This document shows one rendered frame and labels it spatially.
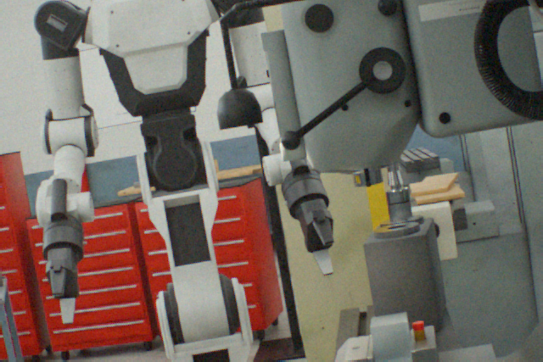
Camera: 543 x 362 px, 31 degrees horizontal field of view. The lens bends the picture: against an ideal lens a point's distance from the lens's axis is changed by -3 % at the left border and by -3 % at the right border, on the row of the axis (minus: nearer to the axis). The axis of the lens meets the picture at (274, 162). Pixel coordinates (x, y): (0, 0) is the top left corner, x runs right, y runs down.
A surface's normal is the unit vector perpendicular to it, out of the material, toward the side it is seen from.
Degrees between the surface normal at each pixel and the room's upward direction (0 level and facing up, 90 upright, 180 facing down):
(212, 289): 66
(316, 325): 90
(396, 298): 90
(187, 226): 80
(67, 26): 97
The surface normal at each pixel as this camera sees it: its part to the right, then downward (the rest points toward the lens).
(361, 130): -0.04, 0.37
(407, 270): -0.22, 0.09
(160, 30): 0.11, 0.04
